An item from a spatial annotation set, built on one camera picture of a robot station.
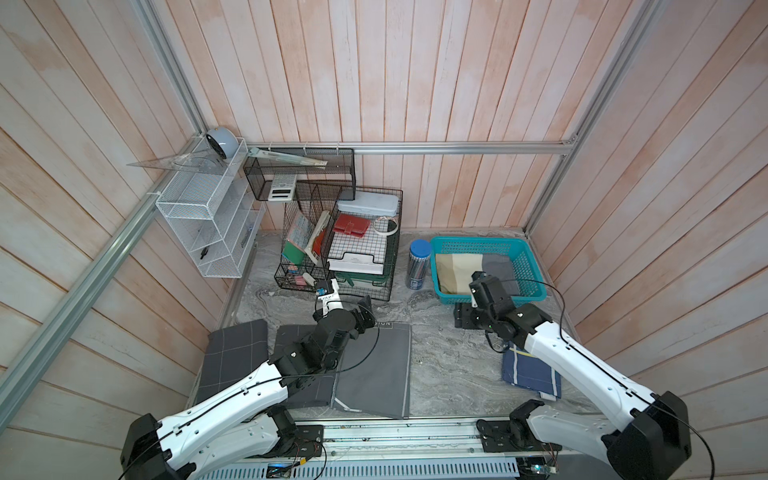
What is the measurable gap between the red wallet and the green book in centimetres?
19

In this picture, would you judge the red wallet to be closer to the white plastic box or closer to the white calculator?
the white plastic box

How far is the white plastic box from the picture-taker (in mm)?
973

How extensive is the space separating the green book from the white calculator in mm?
173

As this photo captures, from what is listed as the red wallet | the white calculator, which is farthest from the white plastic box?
the white calculator

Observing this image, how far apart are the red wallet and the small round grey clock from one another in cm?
36

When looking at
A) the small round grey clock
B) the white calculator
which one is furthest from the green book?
the small round grey clock

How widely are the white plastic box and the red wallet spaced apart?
0.03 meters

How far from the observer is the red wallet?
0.92 m

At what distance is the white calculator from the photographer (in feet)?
3.12

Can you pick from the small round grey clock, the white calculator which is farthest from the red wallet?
the small round grey clock

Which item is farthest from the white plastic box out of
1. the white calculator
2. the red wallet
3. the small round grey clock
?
the small round grey clock

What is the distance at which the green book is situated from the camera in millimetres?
1030

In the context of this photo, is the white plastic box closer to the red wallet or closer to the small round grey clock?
the red wallet

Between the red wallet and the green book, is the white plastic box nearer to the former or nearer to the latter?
the red wallet
